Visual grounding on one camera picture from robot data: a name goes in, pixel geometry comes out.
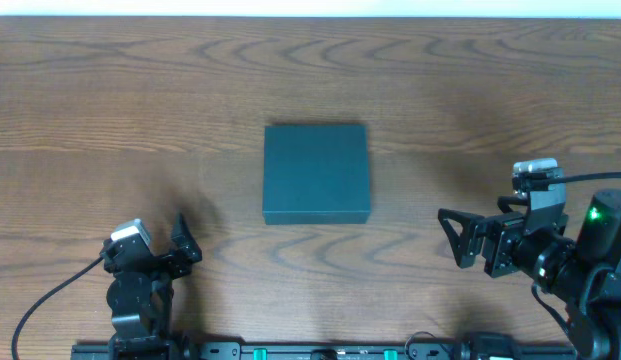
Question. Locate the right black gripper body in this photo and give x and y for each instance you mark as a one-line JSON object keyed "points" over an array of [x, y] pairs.
{"points": [[497, 245]]}

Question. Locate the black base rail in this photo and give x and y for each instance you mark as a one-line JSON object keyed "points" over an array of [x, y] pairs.
{"points": [[418, 350]]}

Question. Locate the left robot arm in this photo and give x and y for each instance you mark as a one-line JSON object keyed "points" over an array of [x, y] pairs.
{"points": [[141, 295]]}

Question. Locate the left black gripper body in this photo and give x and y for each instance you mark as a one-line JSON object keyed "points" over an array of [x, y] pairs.
{"points": [[171, 260]]}

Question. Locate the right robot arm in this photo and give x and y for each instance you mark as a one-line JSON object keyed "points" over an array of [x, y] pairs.
{"points": [[585, 273]]}

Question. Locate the dark green box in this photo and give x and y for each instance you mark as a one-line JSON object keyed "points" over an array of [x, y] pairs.
{"points": [[316, 174]]}

